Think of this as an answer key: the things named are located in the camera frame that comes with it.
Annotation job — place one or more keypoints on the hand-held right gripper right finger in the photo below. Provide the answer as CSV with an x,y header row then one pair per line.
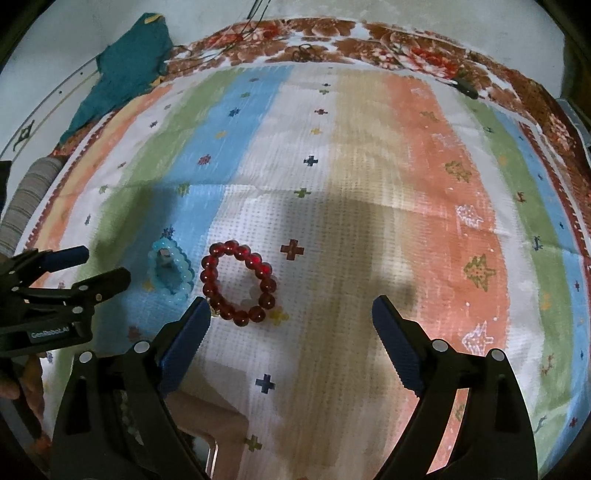
x,y
399,347

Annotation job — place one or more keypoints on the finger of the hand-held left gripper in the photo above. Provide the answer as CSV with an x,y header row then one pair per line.
x,y
69,256
101,282

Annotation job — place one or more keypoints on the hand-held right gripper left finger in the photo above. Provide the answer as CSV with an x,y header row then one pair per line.
x,y
184,351

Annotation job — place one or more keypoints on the silver metal tin box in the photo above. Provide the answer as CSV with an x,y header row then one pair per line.
x,y
203,415

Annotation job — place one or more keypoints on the person's left hand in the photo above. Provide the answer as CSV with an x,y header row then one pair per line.
x,y
30,383

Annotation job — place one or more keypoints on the grey striped pillow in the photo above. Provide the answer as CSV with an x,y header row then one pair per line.
x,y
32,194

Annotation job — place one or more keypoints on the striped pastel cloth mat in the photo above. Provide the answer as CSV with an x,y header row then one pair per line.
x,y
369,184

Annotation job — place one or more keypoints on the teal cloth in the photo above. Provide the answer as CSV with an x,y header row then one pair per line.
x,y
124,69

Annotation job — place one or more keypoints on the small black device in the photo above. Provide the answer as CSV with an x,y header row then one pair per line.
x,y
467,87

